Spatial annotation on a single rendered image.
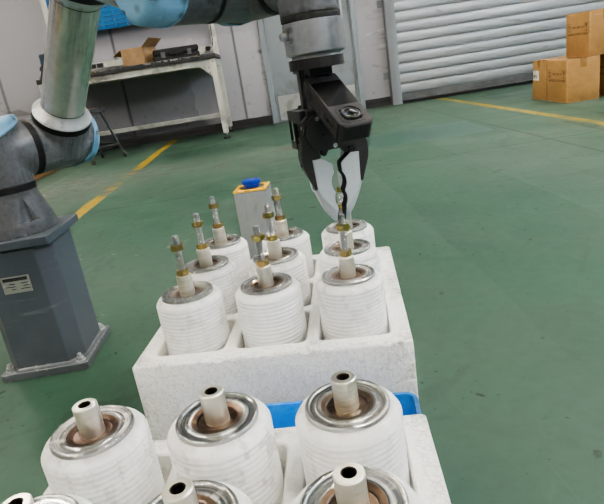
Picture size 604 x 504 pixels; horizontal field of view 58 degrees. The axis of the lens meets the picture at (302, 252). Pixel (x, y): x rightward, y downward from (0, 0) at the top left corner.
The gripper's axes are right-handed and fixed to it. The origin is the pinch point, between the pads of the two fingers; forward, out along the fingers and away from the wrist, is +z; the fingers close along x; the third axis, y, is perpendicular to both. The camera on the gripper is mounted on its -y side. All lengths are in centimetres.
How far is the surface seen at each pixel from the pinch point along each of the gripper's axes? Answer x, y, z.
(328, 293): 4.1, -1.8, 10.4
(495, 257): -57, 47, 35
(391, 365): -1.2, -8.0, 20.1
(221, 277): 16.1, 16.0, 10.7
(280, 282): 9.2, 4.0, 9.4
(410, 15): -269, 471, -51
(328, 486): 16.9, -36.7, 9.3
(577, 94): -283, 263, 29
